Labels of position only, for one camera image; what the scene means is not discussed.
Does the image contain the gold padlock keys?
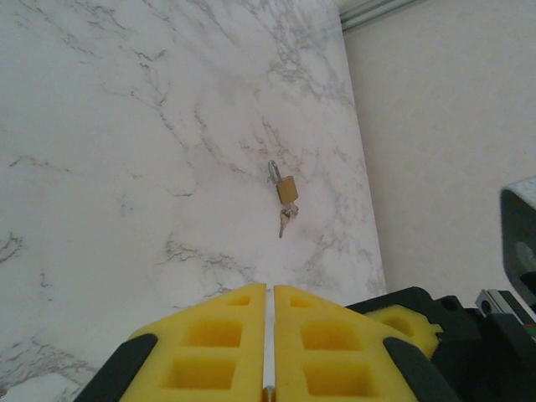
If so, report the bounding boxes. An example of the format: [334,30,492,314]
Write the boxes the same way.
[277,203,301,240]

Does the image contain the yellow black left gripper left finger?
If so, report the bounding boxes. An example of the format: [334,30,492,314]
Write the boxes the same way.
[75,282,269,402]

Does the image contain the aluminium corner post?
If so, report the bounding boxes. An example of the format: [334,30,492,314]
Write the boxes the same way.
[338,0,422,31]

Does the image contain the gold padlock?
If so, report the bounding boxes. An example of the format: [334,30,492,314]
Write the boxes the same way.
[266,159,300,206]

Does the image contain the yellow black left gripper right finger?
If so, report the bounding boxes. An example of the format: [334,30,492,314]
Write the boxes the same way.
[273,284,461,402]

